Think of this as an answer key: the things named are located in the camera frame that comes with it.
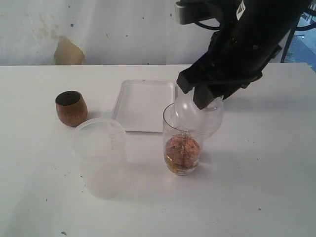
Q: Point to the wooden block pieces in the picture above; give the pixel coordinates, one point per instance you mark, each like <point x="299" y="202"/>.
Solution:
<point x="181" y="154"/>

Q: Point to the clear dome shaker lid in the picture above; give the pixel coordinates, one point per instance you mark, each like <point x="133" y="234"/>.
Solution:
<point x="187" y="116"/>

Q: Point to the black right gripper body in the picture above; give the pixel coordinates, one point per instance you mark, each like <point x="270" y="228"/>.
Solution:
<point x="236" y="60"/>

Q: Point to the clear graduated shaker cup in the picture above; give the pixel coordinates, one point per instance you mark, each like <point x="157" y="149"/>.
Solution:
<point x="170" y="130"/>

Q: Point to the white rectangular tray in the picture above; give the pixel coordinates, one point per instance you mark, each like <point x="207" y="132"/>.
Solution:
<point x="140" y="104"/>

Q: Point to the dark window frame post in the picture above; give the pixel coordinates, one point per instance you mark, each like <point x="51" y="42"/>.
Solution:
<point x="288" y="42"/>

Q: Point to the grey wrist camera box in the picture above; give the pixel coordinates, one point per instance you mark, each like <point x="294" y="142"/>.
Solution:
<point x="191" y="11"/>

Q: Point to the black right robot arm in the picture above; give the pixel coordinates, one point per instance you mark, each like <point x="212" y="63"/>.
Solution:
<point x="245" y="15"/>

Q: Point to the translucent plastic lidded container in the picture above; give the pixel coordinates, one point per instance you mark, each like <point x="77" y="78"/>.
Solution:
<point x="99" y="146"/>

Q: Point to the brown wooden cup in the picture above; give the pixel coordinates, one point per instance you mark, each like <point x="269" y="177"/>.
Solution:
<point x="71" y="108"/>

